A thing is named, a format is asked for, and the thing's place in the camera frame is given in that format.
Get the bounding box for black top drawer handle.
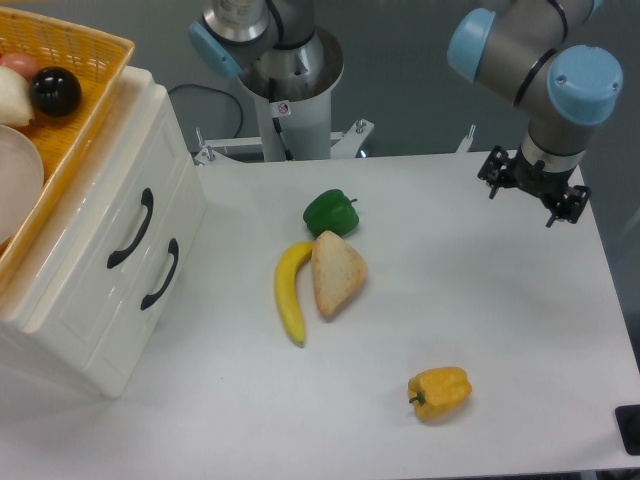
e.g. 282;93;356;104
106;187;155;270

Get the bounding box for white drawer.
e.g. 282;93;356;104
23;84;190;338
83;166;206;398

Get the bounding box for black cable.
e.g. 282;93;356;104
167;83;245;141

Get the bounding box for yellow bell pepper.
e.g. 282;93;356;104
407;366;472;421

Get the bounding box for black ball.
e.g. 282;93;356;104
29;66;82;117

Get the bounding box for bread slice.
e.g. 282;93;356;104
311;230;368;318

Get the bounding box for green bell pepper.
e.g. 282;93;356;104
303;189;360;237

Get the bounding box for yellow woven basket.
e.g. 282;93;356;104
1;6;135;287

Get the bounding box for white bowl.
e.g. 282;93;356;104
0;126;44;243

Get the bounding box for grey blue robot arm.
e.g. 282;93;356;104
189;1;623;223

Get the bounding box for black drawer handle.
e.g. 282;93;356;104
106;187;155;270
140;238;180;311

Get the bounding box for white drawer cabinet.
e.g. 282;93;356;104
1;67;206;397

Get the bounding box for white table bracket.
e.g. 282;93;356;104
192;118;375;166

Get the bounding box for black corner object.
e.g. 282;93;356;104
614;404;640;456

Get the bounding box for white onion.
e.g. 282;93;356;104
0;66;35;127

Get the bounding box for black bottom drawer handle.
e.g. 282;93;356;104
140;238;180;311

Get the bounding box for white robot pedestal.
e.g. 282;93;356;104
240;26;344;152

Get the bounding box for red apple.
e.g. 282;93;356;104
1;52;40;82

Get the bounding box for yellow banana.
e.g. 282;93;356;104
274;241;313;347

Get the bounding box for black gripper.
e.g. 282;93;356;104
477;145;591;228

